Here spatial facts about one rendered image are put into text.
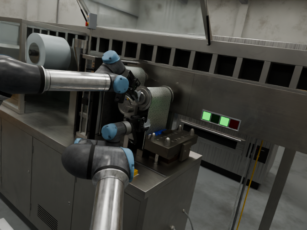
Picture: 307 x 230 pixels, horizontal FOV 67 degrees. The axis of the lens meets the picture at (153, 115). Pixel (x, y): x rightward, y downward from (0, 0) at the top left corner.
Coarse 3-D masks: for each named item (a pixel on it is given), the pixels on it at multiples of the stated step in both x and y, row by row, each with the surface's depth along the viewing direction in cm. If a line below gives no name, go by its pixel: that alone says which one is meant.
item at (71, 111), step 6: (78, 48) 172; (84, 48) 173; (78, 54) 174; (78, 60) 177; (78, 66) 180; (72, 96) 185; (72, 102) 186; (72, 108) 187; (84, 108) 191; (72, 114) 187
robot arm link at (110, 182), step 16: (96, 160) 73; (112, 160) 73; (128, 160) 75; (96, 176) 70; (112, 176) 70; (128, 176) 74; (96, 192) 67; (112, 192) 65; (96, 208) 62; (112, 208) 61; (96, 224) 58; (112, 224) 58
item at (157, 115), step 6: (150, 108) 137; (156, 108) 142; (162, 108) 148; (168, 108) 154; (150, 114) 138; (156, 114) 144; (162, 114) 150; (150, 120) 140; (156, 120) 146; (162, 120) 152; (150, 126) 142; (156, 126) 148; (162, 126) 155; (150, 132) 144
